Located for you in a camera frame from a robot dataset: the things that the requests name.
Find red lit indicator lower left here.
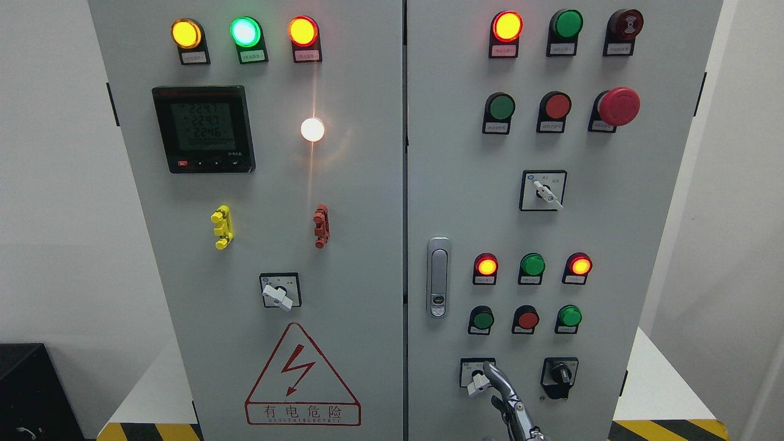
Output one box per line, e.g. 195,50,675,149
472,253,499,285

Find green indicator lower middle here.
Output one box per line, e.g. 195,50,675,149
518,253,546,285

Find red push button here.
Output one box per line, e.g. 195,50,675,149
537,91,572,134
511,304,540,335

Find green push button lower right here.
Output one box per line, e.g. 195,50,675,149
554,304,583,334

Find red lit indicator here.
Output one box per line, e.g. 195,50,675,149
488,10,524,59
472,253,499,285
561,253,593,285

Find red emergency stop button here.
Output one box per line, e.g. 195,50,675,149
587,86,641,134

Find black key selector switch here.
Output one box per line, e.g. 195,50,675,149
540,357,579,400

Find left door rotary selector switch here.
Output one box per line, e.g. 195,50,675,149
258,273,301,312

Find red push button lower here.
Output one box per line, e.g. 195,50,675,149
511,304,540,335

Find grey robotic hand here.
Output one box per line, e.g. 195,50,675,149
483,362,547,440

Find green indicator top right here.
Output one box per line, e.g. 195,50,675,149
546,9,584,58

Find bottom white rotary selector switch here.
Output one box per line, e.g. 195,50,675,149
459,357,496,397

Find dark red buzzer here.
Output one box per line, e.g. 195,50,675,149
603,9,644,58

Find green push button lower left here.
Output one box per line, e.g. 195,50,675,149
467,305,495,336

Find green lit indicator light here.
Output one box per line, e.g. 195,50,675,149
230,16,268,64

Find red lit indicator lower right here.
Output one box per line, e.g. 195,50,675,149
561,253,593,285

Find grey cabinet door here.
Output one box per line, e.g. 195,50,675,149
407,1,722,440
89,1,405,440

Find black box bottom left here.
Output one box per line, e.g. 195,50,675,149
1,343,84,440

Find red lit indicator top right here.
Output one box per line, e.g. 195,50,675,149
488,10,524,59

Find red-orange indicator light left door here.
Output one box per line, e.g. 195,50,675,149
288,16,323,62

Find yellow terminal connector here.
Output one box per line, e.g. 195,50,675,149
210,205,233,249

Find upper right rotary selector switch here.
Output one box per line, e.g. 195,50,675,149
519,170,567,211

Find black digital power meter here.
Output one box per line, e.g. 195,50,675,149
151,85,255,174

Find green push button upper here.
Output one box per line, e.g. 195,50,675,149
482,92,516,135

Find silver door handle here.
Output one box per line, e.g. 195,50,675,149
426,236,451,318

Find red terminal connector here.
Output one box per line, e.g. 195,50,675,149
312,204,331,249

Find red triangle warning sticker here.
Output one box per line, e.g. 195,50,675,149
244,323,362,426

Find red push button upper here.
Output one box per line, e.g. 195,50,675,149
537,91,572,134

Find grey right cabinet door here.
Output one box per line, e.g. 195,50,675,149
407,1,722,440

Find grey left cabinet door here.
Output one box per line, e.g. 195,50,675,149
89,1,405,440

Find yellow indicator light top left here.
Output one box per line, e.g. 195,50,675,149
170,18,211,66

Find white lit indicator light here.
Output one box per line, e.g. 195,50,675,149
300,117,325,143

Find green push button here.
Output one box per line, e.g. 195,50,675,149
482,92,516,135
467,305,495,336
554,304,583,334

